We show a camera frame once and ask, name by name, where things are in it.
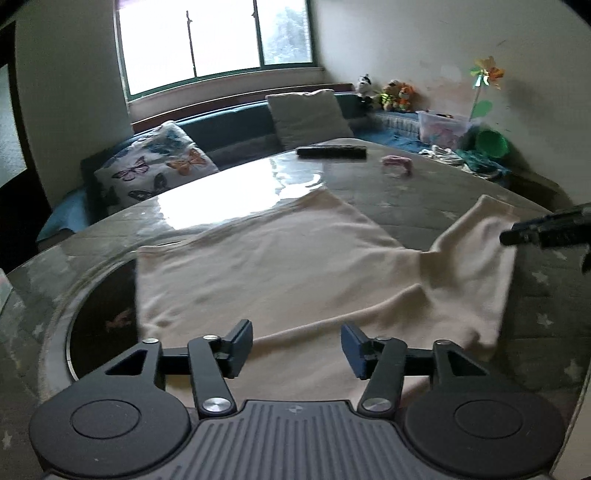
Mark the cream knit garment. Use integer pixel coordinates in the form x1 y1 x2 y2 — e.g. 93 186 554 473
135 188 517 409

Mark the clear plastic toy box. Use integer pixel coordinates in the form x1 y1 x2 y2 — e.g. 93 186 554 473
417 110 481 151

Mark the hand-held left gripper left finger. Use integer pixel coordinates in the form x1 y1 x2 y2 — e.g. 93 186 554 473
78 319 254 420

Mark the beige pillow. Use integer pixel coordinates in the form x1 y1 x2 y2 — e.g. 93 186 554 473
265 89 355 151

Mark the colourful pinwheel toy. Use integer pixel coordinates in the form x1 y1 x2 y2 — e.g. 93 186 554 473
466 55 506 123

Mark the dark green cloth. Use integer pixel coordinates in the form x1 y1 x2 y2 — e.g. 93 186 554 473
459 150 509 180

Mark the butterfly print pillow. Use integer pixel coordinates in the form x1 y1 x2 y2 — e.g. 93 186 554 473
93 121 220 214

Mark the teal sofa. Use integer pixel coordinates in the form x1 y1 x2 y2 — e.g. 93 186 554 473
37 90 513 241

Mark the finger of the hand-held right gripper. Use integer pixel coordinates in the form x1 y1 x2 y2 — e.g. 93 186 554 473
513 203 591 234
500 230 591 250

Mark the green framed window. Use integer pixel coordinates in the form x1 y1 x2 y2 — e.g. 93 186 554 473
113 0 317 100

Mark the green plastic bucket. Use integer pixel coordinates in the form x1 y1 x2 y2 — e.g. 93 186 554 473
475 129 510 160

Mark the plush with yellow vest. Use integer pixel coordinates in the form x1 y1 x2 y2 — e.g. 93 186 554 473
381 79 402 112

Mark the pink scrunchie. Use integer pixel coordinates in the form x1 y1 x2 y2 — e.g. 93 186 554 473
381 155 413 178

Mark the dark door with glass panel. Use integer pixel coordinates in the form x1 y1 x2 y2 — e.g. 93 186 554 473
0 18 51 250

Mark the black remote control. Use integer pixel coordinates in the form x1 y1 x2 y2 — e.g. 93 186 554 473
296 144 368 160

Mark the round black built-in cooktop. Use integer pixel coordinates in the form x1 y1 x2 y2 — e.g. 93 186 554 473
48 258 148 384

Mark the orange tiger plush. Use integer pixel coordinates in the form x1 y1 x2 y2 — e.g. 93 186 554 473
397 84 416 114

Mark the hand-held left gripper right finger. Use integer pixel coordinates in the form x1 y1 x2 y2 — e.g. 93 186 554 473
341 323 509 420

